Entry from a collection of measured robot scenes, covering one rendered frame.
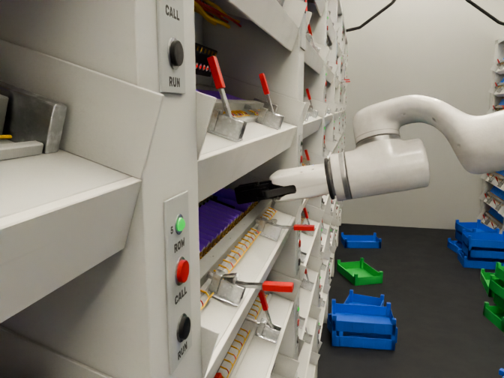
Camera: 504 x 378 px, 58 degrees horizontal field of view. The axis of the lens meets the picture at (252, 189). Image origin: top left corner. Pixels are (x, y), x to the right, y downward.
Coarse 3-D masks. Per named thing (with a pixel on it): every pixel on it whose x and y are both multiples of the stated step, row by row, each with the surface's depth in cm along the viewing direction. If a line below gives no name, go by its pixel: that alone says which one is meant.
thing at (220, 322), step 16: (288, 208) 97; (288, 224) 90; (256, 240) 76; (272, 240) 78; (256, 256) 69; (272, 256) 71; (240, 272) 62; (256, 272) 64; (208, 304) 51; (224, 304) 53; (240, 304) 54; (208, 320) 48; (224, 320) 49; (240, 320) 54; (208, 336) 38; (224, 336) 47; (208, 352) 38; (224, 352) 49; (208, 368) 41
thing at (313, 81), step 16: (320, 16) 155; (320, 32) 156; (304, 64) 159; (304, 80) 160; (320, 80) 159; (304, 96) 161; (320, 96) 160; (320, 128) 161; (304, 144) 164; (320, 144) 162; (320, 208) 168; (320, 224) 171; (320, 256) 178
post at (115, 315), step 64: (0, 0) 26; (64, 0) 26; (128, 0) 25; (192, 0) 33; (128, 64) 25; (192, 64) 33; (192, 128) 34; (192, 192) 35; (128, 256) 28; (192, 256) 35; (64, 320) 29; (128, 320) 28; (192, 320) 36
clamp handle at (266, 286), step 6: (234, 282) 54; (240, 282) 54; (246, 282) 54; (252, 282) 54; (264, 282) 53; (270, 282) 53; (276, 282) 53; (282, 282) 53; (288, 282) 53; (258, 288) 53; (264, 288) 53; (270, 288) 52; (276, 288) 52; (282, 288) 52; (288, 288) 52
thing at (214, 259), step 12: (264, 204) 90; (252, 216) 80; (240, 228) 72; (252, 228) 77; (228, 240) 65; (240, 240) 71; (216, 252) 60; (228, 252) 64; (204, 264) 55; (216, 264) 58; (204, 276) 53
